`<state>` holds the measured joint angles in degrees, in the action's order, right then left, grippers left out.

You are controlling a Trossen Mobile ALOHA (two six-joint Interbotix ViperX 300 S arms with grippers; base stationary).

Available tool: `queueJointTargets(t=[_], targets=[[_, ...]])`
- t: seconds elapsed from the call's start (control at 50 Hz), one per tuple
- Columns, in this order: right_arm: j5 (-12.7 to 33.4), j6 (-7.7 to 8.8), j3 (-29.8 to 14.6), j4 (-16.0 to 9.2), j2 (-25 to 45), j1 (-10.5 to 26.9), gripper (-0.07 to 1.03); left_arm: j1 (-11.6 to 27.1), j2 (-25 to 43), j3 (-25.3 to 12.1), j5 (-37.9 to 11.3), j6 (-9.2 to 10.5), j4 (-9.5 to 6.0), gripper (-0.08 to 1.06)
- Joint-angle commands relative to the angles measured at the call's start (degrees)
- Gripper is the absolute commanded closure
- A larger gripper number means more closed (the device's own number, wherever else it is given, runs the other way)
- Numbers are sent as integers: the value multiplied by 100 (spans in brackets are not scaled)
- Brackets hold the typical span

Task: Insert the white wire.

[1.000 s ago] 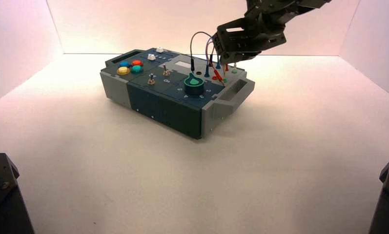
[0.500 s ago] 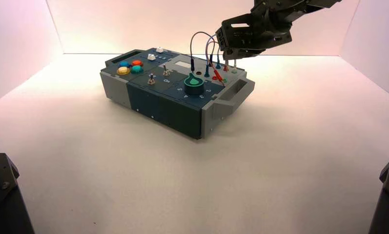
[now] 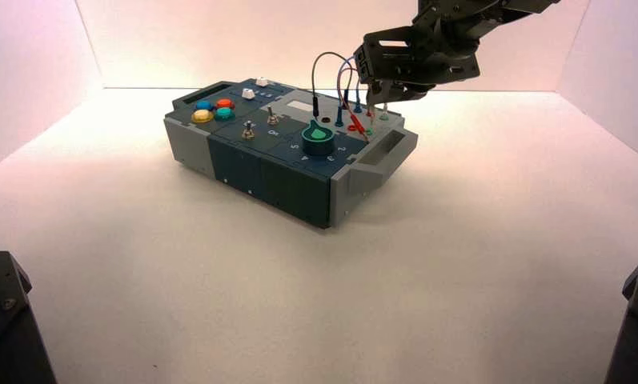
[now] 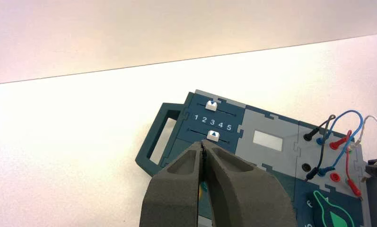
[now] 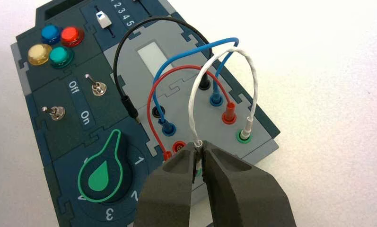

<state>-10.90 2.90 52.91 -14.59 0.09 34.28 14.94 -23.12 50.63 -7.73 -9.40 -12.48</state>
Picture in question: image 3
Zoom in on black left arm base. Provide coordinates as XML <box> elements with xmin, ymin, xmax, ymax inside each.
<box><xmin>0</xmin><ymin>250</ymin><xmax>58</xmax><ymax>384</ymax></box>

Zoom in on grey and teal control box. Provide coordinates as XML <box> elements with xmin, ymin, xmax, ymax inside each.
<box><xmin>163</xmin><ymin>78</ymin><xmax>419</xmax><ymax>230</ymax></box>

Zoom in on blue jumper wire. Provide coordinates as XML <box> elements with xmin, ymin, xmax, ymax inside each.
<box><xmin>335</xmin><ymin>54</ymin><xmax>365</xmax><ymax>128</ymax></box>

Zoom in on green teardrop rotary knob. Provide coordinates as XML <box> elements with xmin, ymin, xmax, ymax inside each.
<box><xmin>301</xmin><ymin>118</ymin><xmax>336</xmax><ymax>158</ymax></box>

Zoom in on black jumper wire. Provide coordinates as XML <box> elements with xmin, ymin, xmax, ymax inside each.
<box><xmin>311</xmin><ymin>51</ymin><xmax>351</xmax><ymax>118</ymax></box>

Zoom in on white jumper wire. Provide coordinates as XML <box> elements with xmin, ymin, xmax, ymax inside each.
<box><xmin>365</xmin><ymin>103</ymin><xmax>390</xmax><ymax>134</ymax></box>

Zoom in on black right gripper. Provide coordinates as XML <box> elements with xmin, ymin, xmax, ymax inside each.
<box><xmin>352</xmin><ymin>24</ymin><xmax>482</xmax><ymax>110</ymax></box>

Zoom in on red jumper wire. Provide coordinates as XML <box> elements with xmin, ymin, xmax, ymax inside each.
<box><xmin>339</xmin><ymin>66</ymin><xmax>376</xmax><ymax>144</ymax></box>

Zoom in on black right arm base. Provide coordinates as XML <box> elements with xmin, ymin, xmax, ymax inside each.
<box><xmin>604</xmin><ymin>255</ymin><xmax>638</xmax><ymax>384</ymax></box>

